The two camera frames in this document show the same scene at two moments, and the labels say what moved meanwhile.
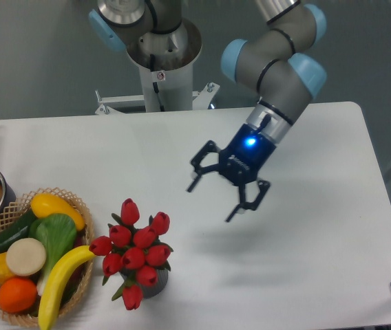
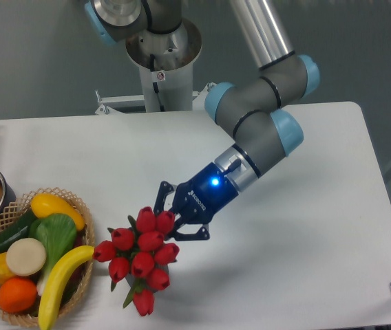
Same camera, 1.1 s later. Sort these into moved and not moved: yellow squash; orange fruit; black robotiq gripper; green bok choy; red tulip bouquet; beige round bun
Moved: red tulip bouquet; black robotiq gripper
Not moved: yellow squash; beige round bun; green bok choy; orange fruit
